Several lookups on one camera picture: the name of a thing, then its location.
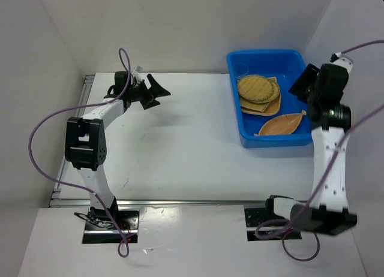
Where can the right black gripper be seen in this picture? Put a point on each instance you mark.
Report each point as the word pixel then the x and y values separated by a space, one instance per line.
pixel 309 74

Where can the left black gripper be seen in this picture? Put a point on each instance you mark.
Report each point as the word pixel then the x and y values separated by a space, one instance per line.
pixel 155 90

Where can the round bamboo tray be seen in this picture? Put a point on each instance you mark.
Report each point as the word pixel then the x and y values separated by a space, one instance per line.
pixel 276 89
pixel 255 91

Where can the fan-shaped orange woven tray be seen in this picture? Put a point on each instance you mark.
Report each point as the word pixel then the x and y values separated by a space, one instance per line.
pixel 256 78

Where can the rounded square orange woven tray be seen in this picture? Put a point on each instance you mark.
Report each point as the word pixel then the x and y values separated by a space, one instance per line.
pixel 277 101

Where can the boat-shaped orange woven basket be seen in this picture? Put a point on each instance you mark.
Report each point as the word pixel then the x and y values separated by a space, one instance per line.
pixel 282 125

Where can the trapezoid yellow bamboo tray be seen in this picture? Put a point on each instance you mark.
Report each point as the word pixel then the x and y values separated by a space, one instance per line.
pixel 262 108

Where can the clear plastic cup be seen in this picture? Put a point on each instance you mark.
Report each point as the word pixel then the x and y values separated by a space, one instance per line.
pixel 240 70

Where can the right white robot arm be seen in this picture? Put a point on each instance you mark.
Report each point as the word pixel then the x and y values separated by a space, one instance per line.
pixel 327 209

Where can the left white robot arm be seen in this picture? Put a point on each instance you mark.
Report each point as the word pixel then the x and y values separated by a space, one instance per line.
pixel 85 140

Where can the blue plastic bin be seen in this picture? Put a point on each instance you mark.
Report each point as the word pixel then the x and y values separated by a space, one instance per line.
pixel 286 65

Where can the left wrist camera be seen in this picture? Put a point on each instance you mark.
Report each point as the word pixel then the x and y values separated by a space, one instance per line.
pixel 137 71

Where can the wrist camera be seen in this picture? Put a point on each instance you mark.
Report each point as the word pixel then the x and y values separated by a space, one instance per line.
pixel 342 61
pixel 137 71

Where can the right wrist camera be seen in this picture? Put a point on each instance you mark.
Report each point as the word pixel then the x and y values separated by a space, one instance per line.
pixel 342 61

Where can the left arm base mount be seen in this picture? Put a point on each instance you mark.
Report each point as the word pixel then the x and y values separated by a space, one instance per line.
pixel 100 229

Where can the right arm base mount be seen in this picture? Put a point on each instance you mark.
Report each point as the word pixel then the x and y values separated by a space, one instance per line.
pixel 254 216

